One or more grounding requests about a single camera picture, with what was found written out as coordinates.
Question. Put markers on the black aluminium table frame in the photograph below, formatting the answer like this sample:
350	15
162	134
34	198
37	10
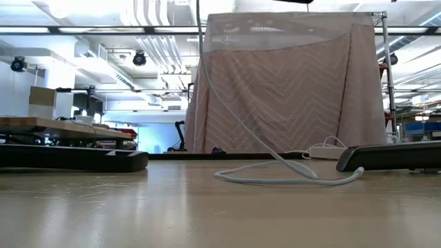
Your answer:
189	156

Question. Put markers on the white power strip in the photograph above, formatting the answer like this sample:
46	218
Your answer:
327	153

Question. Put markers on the black USB power strip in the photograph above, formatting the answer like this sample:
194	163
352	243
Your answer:
69	160

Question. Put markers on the pink chevron blanket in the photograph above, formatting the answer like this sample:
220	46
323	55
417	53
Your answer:
275	86

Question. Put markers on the wooden workbench with black legs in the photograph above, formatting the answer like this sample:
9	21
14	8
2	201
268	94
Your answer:
34	122

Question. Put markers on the red tray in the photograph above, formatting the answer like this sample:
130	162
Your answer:
127	133

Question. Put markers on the black ceiling spotlight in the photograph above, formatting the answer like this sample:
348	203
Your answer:
139	59
393	59
18	64

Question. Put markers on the cardboard box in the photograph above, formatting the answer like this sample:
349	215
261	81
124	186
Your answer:
42	100

